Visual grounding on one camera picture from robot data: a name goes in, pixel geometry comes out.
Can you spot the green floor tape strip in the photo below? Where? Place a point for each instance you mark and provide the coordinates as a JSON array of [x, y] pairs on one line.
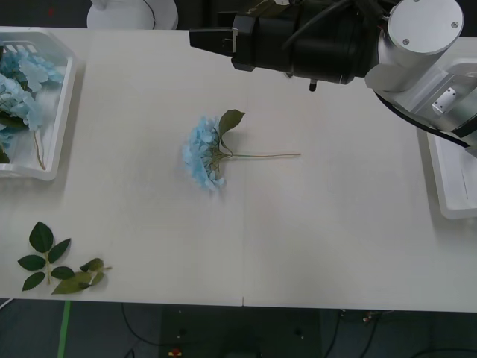
[[64, 328]]

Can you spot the shallow white box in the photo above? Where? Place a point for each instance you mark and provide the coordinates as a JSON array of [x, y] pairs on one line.
[[63, 112], [447, 179]]

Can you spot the dark green leaf twig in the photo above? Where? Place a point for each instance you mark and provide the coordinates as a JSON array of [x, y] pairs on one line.
[[41, 238]]

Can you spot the pale blue artificial flower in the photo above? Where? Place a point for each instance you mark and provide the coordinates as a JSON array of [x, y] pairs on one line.
[[18, 100], [37, 72], [201, 156]]

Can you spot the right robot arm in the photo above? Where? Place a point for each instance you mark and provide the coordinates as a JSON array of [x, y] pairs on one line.
[[421, 30]]

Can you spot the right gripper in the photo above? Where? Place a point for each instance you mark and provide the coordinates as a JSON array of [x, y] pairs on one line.
[[261, 41]]

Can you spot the olive green leaf twig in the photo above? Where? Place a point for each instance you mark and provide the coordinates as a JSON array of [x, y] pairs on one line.
[[74, 281]]

